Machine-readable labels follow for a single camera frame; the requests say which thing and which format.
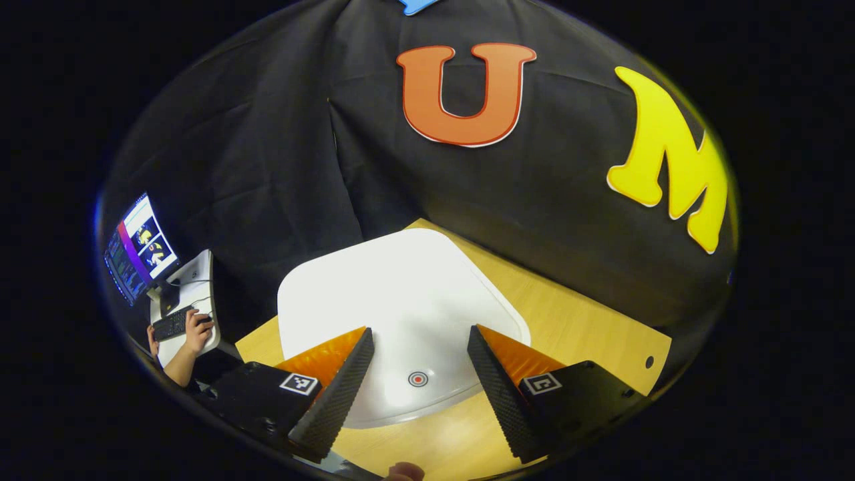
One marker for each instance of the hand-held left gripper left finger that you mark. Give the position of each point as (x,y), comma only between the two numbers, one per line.
(340,401)

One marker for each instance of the computer monitor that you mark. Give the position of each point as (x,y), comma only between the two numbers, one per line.
(140,247)

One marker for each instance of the white side desk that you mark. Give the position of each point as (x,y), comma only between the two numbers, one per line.
(197,274)

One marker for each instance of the black keyboard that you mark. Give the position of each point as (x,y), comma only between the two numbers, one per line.
(170,326)

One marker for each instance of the wooden desktop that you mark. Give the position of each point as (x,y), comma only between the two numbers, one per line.
(588,327)

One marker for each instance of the black backdrop cloth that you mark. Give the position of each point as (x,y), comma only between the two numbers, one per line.
(267,133)

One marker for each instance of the white desktop garbage bin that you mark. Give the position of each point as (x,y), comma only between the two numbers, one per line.
(401,287)

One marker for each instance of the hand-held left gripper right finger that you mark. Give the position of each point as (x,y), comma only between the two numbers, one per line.
(501,401)

